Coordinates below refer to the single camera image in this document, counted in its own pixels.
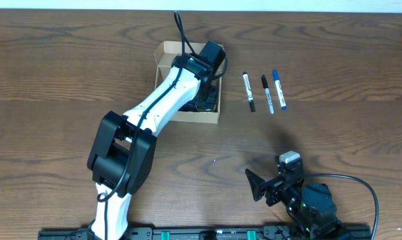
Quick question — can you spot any thin black-capped marker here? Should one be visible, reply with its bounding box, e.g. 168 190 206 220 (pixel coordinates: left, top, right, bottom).
261 75 274 115

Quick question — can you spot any blue-capped white marker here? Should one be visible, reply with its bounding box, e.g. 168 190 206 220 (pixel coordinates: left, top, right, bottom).
272 69 287 110

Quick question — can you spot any black mounting rail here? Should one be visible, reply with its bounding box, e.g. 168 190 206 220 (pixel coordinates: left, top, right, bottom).
37 224 373 240

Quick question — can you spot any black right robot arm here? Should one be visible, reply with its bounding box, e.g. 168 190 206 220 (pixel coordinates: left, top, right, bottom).
245 153 353 239

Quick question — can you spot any black-capped white marker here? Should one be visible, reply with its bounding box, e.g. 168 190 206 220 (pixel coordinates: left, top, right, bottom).
243 72 255 112

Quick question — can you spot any open cardboard box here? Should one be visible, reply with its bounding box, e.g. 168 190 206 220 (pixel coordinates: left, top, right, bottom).
154 41 222 124

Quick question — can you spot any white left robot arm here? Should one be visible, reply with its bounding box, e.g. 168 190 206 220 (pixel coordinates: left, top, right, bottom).
87 41 226 239

